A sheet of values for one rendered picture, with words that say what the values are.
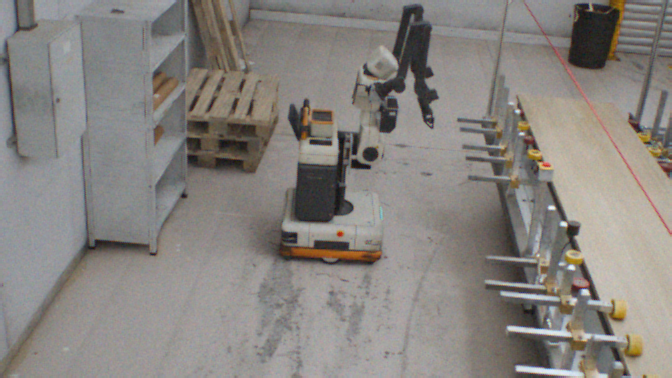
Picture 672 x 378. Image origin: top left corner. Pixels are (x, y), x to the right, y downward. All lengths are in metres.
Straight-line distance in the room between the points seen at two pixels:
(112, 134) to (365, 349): 2.00
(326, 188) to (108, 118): 1.40
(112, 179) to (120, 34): 0.94
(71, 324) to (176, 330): 0.59
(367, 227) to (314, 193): 0.42
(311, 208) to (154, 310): 1.17
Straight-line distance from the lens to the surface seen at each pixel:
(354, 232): 5.27
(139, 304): 4.99
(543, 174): 4.11
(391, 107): 5.17
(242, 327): 4.77
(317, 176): 5.14
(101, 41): 4.99
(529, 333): 3.29
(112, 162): 5.24
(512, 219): 4.71
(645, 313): 3.72
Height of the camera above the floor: 2.76
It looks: 25 degrees down
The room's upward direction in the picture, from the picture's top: 5 degrees clockwise
